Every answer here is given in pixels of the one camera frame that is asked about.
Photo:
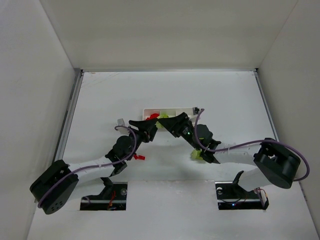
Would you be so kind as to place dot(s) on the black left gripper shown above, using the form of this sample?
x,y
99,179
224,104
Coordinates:
x,y
149,129

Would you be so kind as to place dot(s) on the pale green lego brick right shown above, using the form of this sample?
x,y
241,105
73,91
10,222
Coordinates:
x,y
196,155

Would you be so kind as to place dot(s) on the pale green square lego brick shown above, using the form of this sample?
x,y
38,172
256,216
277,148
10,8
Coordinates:
x,y
163,116

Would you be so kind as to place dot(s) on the red round lego piece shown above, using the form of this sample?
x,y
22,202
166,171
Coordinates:
x,y
153,116

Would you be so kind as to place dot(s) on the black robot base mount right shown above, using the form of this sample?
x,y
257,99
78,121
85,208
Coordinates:
x,y
230,196

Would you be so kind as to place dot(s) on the aluminium frame rail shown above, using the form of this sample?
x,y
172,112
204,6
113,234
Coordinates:
x,y
272,122
68,116

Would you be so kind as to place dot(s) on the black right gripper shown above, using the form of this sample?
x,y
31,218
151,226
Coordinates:
x,y
179,127

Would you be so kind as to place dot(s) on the white three-compartment tray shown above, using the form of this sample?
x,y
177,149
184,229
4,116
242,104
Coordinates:
x,y
171,112

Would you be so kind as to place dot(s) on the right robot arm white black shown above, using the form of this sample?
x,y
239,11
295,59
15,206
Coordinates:
x,y
217,152

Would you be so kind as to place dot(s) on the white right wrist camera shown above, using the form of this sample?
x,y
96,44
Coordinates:
x,y
195,111

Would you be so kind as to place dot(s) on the right aluminium frame rail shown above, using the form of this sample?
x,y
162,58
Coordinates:
x,y
272,122

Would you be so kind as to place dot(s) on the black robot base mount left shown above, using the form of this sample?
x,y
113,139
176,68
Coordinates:
x,y
113,197

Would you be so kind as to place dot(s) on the left aluminium frame rail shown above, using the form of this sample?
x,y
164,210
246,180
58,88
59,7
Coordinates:
x,y
68,116

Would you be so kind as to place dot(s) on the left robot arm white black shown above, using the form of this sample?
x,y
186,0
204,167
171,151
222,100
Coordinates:
x,y
56,185

